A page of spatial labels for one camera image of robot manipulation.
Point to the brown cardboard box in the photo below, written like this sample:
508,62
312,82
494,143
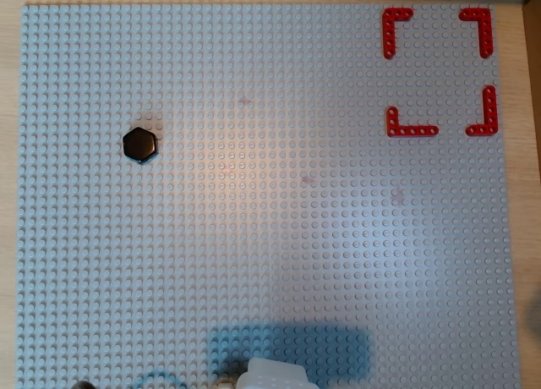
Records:
536,67

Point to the black hexagonal Lego piece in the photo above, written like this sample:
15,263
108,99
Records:
139,145

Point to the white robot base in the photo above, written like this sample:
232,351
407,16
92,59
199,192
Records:
274,376

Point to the red L-shaped Lego beam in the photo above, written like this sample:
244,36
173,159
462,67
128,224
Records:
486,34
389,34
412,131
490,110

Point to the grey studded Lego baseplate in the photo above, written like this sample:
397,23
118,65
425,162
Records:
270,237

